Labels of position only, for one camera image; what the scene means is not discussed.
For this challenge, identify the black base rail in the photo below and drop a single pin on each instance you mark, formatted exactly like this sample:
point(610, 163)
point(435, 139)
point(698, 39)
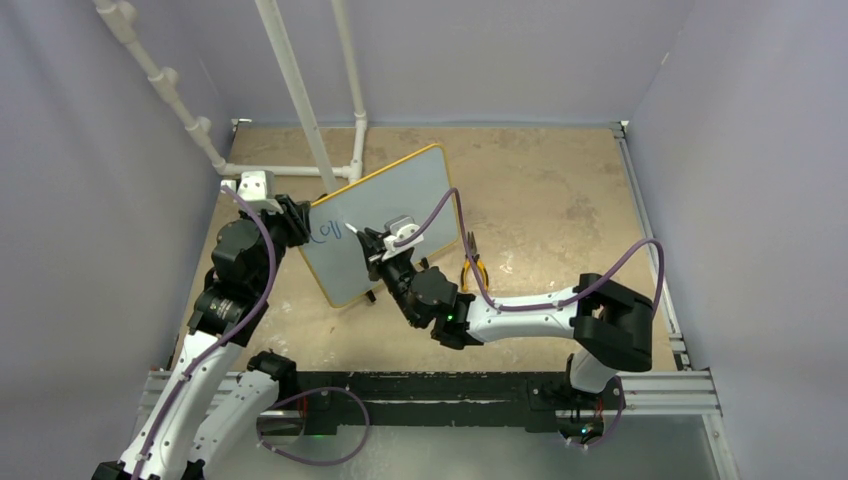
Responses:
point(435, 399)

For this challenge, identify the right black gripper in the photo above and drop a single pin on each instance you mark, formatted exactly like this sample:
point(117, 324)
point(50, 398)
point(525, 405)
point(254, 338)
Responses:
point(374, 244)

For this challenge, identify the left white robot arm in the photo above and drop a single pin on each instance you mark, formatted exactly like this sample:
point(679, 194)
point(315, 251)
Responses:
point(186, 435)

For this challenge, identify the yellow framed whiteboard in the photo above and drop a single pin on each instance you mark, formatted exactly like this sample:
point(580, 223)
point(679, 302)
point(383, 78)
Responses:
point(411, 186)

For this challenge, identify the aluminium frame rail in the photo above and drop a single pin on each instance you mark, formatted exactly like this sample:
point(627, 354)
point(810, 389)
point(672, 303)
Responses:
point(718, 446)

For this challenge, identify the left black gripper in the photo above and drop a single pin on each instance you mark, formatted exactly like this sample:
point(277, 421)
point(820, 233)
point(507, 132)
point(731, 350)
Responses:
point(295, 219)

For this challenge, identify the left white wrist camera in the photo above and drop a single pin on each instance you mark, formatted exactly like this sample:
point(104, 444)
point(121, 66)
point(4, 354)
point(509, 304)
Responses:
point(256, 188)

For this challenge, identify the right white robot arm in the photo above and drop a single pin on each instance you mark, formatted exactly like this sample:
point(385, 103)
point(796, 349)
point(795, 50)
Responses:
point(612, 323)

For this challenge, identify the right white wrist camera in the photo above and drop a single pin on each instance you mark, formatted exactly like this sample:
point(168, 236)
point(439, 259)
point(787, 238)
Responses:
point(402, 235)

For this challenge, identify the white pvc pipe frame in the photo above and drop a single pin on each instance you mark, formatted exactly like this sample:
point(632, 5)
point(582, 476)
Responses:
point(120, 17)

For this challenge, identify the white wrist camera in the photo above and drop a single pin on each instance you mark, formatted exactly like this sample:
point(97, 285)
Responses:
point(402, 235)
point(256, 188)

